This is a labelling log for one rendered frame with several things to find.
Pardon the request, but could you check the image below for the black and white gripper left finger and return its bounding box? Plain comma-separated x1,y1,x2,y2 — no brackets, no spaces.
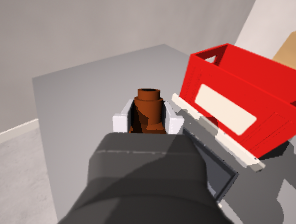
113,99,134,133

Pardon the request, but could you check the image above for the grey rectangular tray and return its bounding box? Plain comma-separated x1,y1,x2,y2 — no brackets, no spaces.
183,127,239,204

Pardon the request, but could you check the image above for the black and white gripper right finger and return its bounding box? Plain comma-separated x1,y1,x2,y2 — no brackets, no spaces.
161,101,184,135

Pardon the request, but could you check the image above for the red plastic crate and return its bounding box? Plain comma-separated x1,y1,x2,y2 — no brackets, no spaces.
179,43,296,159

